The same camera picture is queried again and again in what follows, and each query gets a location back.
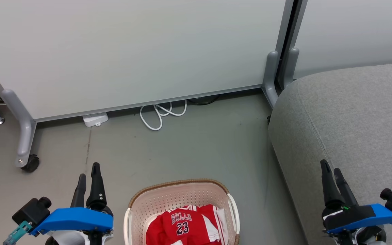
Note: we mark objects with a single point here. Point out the blue-covered right gripper body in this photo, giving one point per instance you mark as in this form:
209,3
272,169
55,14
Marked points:
356,217

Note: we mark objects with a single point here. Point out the blue-covered left gripper body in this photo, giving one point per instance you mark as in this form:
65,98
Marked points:
75,219

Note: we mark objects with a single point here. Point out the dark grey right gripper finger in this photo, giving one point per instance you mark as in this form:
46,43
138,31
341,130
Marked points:
330,190
346,190

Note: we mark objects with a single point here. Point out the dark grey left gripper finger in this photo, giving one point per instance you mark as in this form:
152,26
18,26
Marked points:
97,190
79,192

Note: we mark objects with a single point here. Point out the red Bulls 23 jersey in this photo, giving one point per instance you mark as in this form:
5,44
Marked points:
182,226

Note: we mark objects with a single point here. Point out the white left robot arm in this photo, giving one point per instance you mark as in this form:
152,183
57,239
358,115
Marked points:
66,238

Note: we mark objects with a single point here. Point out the grey fabric sofa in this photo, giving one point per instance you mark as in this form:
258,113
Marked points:
352,129

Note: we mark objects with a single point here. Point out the black caster wheel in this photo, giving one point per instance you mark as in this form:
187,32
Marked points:
269,119
32,164

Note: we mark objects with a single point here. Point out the white power adapter box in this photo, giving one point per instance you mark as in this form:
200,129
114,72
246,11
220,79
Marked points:
95,119

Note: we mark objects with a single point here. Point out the long grey partition foot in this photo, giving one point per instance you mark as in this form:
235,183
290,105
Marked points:
25,132

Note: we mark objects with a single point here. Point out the beige perforated plastic laundry basket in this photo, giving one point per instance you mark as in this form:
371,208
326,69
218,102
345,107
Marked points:
179,194

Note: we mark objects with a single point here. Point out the white cloth garment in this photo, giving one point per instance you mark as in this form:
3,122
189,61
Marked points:
222,221

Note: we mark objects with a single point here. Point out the short grey partition foot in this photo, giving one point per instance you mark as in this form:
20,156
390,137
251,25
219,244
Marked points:
270,81
291,66

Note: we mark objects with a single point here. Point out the large white partition board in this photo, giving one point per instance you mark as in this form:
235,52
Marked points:
131,51

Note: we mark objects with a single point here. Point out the narrow white partition board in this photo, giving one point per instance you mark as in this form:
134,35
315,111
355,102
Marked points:
352,30

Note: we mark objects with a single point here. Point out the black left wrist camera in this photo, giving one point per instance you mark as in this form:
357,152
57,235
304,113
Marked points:
31,211

